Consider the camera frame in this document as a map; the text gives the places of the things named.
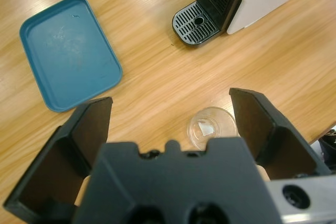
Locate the teal plastic tray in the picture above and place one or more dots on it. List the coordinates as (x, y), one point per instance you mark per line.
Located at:
(68, 51)

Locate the clear drinking glass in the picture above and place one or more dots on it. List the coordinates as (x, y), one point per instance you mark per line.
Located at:
(207, 129)

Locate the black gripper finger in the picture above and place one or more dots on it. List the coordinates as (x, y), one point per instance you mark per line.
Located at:
(78, 134)
(270, 142)

